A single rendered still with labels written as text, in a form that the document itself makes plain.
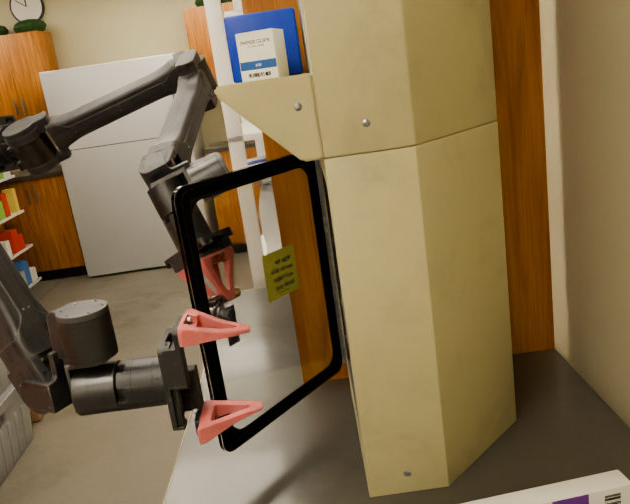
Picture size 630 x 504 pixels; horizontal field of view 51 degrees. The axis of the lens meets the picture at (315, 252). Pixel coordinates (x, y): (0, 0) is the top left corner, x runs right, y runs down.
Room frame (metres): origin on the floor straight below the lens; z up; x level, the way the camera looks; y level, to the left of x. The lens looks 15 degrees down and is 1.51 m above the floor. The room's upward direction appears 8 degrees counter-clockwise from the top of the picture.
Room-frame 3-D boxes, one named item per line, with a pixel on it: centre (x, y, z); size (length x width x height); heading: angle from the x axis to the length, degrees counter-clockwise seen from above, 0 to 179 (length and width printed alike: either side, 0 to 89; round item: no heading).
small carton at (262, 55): (0.90, 0.03, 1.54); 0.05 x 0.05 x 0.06; 75
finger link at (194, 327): (0.69, 0.13, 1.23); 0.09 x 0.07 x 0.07; 90
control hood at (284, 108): (0.94, 0.03, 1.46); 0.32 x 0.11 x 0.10; 0
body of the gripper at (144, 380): (0.69, 0.20, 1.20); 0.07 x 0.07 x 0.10; 0
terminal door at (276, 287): (0.97, 0.08, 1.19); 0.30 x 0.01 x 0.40; 141
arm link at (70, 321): (0.71, 0.29, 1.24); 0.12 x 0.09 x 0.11; 59
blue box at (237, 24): (1.02, 0.03, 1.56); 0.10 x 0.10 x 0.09; 0
